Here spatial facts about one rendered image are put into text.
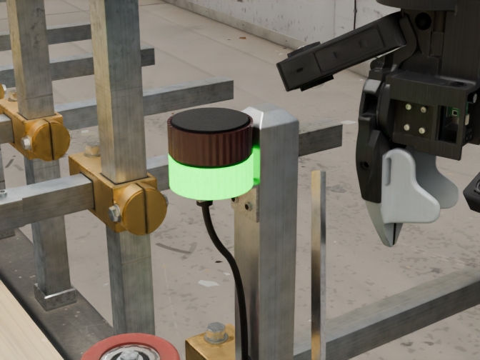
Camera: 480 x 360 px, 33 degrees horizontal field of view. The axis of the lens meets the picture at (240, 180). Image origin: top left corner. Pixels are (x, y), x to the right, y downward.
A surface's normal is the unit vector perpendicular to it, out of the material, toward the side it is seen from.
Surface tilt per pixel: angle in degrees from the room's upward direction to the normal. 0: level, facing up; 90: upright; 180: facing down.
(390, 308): 0
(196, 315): 0
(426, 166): 87
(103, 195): 90
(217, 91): 90
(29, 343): 0
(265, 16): 90
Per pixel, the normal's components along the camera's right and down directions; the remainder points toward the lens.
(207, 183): -0.06, 0.38
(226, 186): 0.36, 0.35
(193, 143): -0.34, 0.36
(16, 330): 0.00, -0.92
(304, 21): -0.88, 0.18
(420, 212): -0.59, 0.36
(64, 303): 0.55, 0.32
